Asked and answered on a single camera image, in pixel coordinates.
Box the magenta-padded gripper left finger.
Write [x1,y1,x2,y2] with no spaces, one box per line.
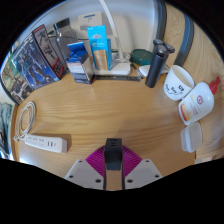
[64,144,109,191]

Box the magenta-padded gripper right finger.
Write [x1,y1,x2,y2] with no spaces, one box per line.
[120,144,164,191]

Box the black charger block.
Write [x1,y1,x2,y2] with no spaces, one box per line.
[103,137,124,172]

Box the white power strip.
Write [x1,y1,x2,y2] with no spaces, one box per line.
[24,134,69,154]

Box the clear plastic small box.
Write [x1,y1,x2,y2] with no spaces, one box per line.
[180,121,204,154]

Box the white red-capped lotion bottle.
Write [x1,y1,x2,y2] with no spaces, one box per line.
[178,75,222,126]

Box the blue grey bedding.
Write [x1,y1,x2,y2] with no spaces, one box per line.
[0,101,14,158]

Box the white mug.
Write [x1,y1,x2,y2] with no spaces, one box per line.
[163,64,196,102]

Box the black ruler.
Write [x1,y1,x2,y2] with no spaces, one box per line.
[94,75,142,83]

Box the white flat case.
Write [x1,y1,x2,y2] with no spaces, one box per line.
[138,63,171,78]

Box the small blue carton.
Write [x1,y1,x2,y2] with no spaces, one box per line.
[64,41,96,85]

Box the white desk lamp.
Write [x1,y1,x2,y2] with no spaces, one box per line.
[92,0,132,76]

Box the black electric shaver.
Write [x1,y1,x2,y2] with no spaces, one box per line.
[144,38,176,89]

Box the green round container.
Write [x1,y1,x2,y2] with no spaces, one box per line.
[129,48,155,66]

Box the green tree figure toy box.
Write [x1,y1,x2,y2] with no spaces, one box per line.
[0,59,34,105]

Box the blue robot model kit box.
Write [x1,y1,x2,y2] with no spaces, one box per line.
[9,23,66,90]

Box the tall blue orange carton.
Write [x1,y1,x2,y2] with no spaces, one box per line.
[85,25,114,72]

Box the white coiled cable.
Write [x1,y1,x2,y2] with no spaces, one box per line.
[13,100,37,143]

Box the dark grey metal frame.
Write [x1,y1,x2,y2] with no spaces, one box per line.
[153,0,195,68]

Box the white wall box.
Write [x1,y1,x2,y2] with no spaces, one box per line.
[78,11,104,32]

